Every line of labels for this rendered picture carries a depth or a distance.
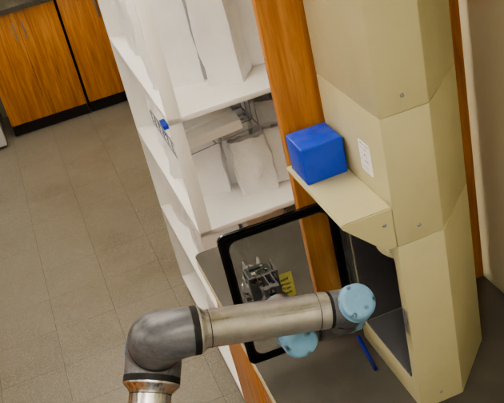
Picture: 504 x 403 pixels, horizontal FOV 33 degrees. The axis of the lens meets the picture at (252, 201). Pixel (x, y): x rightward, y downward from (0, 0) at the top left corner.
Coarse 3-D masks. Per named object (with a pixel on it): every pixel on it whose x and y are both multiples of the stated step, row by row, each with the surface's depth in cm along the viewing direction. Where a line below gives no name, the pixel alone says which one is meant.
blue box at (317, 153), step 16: (320, 128) 194; (288, 144) 194; (304, 144) 189; (320, 144) 187; (336, 144) 188; (304, 160) 188; (320, 160) 189; (336, 160) 190; (304, 176) 191; (320, 176) 191
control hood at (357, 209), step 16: (336, 176) 192; (352, 176) 190; (320, 192) 187; (336, 192) 186; (352, 192) 184; (368, 192) 183; (336, 208) 180; (352, 208) 179; (368, 208) 177; (384, 208) 176; (352, 224) 174; (368, 224) 176; (384, 224) 177; (368, 240) 177; (384, 240) 179
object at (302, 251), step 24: (312, 216) 208; (240, 240) 205; (264, 240) 207; (288, 240) 209; (312, 240) 211; (240, 264) 208; (288, 264) 212; (312, 264) 214; (336, 264) 216; (240, 288) 211; (288, 288) 215; (312, 288) 217; (336, 288) 219
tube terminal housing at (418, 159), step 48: (336, 96) 185; (432, 96) 170; (384, 144) 169; (432, 144) 172; (384, 192) 177; (432, 192) 177; (432, 240) 183; (432, 288) 188; (432, 336) 195; (480, 336) 218; (432, 384) 201
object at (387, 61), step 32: (320, 0) 174; (352, 0) 158; (384, 0) 156; (416, 0) 158; (448, 0) 176; (320, 32) 181; (352, 32) 163; (384, 32) 158; (416, 32) 160; (448, 32) 177; (320, 64) 188; (352, 64) 169; (384, 64) 161; (416, 64) 163; (448, 64) 178; (352, 96) 175; (384, 96) 164; (416, 96) 166
